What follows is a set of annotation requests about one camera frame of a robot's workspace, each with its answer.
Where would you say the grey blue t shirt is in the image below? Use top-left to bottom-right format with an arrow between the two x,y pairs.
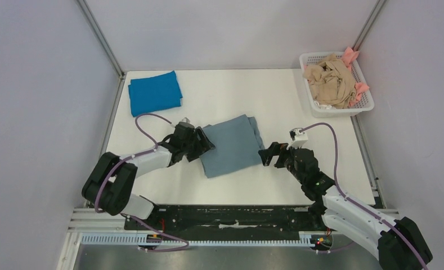
200,114 -> 264,178

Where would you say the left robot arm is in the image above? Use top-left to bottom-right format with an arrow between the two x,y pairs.
82,121 -> 215,230

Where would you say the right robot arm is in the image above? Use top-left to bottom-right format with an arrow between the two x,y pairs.
258,142 -> 433,269

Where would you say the folded bright blue t shirt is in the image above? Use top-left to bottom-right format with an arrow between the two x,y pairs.
128,71 -> 183,117

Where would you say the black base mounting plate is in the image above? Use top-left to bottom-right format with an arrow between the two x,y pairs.
121,204 -> 328,241

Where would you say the beige t shirt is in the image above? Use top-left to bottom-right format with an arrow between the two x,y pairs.
303,53 -> 356,109

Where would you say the pink t shirt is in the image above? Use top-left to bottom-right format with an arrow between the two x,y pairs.
341,47 -> 370,108

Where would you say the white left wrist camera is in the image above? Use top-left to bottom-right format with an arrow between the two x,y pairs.
177,118 -> 194,128

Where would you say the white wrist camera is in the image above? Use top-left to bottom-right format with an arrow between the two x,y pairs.
287,128 -> 308,149
177,118 -> 194,128

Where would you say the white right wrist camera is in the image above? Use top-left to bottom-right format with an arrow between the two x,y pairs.
287,128 -> 308,149

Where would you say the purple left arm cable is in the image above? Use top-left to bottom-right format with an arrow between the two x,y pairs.
94,113 -> 190,253

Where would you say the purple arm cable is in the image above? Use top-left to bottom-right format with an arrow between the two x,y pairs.
94,113 -> 190,253
300,122 -> 429,270

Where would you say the right aluminium frame post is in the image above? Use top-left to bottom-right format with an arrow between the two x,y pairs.
352,0 -> 388,51

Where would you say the aluminium frame post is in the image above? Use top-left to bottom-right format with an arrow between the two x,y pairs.
75,0 -> 125,78
352,0 -> 388,51

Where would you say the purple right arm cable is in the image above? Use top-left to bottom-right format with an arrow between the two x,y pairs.
300,122 -> 429,270

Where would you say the white slotted cable duct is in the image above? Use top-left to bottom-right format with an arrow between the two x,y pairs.
80,231 -> 333,249

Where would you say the left aluminium frame post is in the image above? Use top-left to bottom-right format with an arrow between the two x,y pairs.
75,0 -> 125,78

